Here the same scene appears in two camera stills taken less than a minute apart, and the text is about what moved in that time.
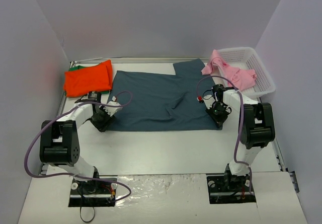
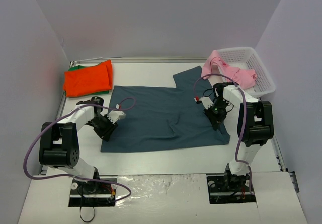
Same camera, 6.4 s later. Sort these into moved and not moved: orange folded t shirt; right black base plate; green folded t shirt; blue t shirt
Moved: blue t shirt
Not moved: orange folded t shirt; right black base plate; green folded t shirt
